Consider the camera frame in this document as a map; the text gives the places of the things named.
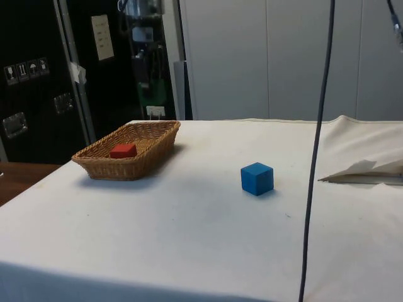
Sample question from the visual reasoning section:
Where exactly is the wicker basket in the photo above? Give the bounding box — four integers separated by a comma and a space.
71, 120, 181, 181

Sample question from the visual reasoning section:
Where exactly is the blue cube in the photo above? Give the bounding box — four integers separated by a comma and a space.
241, 162, 274, 197

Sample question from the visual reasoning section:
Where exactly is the red block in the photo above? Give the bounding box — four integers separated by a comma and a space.
110, 143, 138, 159

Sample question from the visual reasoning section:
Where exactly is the pale grey locker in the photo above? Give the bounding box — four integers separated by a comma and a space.
176, 0, 268, 121
355, 0, 403, 121
266, 0, 357, 121

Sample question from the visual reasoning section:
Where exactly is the black cabinet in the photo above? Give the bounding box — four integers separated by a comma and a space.
0, 0, 193, 165

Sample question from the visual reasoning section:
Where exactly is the black cable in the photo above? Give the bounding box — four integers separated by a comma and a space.
386, 0, 403, 54
298, 0, 336, 302

